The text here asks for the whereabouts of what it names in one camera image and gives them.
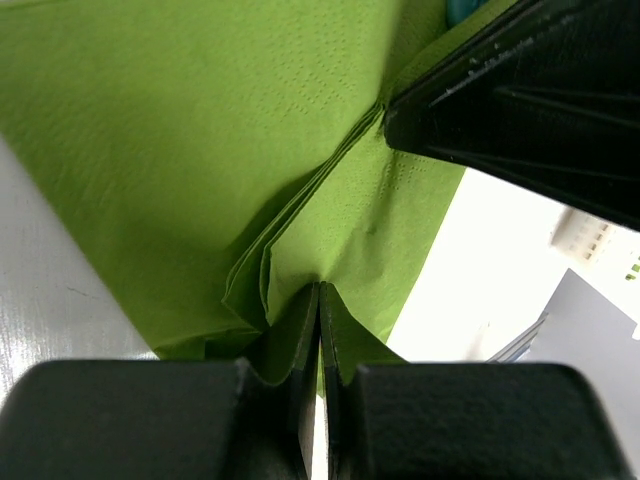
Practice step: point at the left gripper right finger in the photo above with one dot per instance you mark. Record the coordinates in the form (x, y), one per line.
(345, 343)

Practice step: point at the green paper napkin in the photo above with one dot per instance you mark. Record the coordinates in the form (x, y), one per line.
(211, 158)

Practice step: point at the teal plastic fork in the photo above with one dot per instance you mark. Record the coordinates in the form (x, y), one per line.
(459, 10)

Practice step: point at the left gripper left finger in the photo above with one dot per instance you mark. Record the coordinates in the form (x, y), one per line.
(274, 437)

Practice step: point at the white plastic basket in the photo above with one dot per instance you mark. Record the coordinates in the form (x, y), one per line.
(596, 244)

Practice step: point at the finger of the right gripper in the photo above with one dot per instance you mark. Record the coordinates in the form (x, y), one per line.
(545, 97)

